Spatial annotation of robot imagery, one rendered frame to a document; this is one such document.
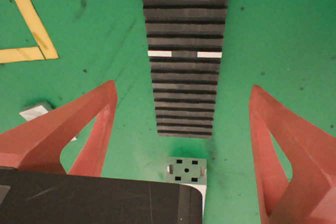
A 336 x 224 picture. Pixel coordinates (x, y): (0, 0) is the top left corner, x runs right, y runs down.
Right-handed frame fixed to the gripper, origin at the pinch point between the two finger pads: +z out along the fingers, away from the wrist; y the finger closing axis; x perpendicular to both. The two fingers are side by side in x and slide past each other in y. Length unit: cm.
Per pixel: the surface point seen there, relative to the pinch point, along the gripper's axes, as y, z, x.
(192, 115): -0.7, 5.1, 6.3
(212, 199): -3.7, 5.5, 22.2
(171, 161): 1.3, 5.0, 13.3
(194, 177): -1.1, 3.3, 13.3
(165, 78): 1.5, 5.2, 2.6
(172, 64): 0.9, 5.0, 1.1
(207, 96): -1.8, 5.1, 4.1
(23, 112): 14.8, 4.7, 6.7
